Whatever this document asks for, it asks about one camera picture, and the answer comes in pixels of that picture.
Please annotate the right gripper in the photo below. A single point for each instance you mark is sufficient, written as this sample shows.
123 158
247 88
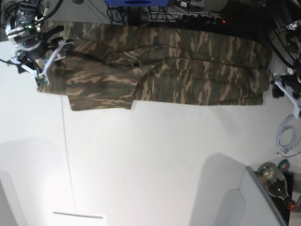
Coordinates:
32 44

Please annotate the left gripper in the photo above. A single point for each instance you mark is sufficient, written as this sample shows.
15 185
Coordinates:
288 80

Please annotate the camouflage t-shirt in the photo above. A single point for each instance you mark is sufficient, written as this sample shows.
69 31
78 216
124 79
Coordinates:
111 66

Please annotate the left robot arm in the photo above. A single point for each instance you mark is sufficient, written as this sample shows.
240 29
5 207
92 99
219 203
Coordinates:
287 16

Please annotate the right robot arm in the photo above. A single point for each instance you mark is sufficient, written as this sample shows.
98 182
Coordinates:
27 14

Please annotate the green tape roll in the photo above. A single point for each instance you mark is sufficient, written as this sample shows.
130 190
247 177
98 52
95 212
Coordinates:
284 165

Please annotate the clear plastic bottle red cap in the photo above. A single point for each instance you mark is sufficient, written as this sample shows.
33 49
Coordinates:
275 183

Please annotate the blue bin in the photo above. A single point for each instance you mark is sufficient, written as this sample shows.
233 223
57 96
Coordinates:
136 3

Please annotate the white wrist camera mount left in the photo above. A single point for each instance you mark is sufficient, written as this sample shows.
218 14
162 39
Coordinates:
288 92

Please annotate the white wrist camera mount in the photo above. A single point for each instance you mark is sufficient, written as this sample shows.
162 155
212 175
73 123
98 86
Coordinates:
288 92
38 69

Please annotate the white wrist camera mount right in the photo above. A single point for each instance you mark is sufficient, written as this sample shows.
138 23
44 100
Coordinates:
38 69

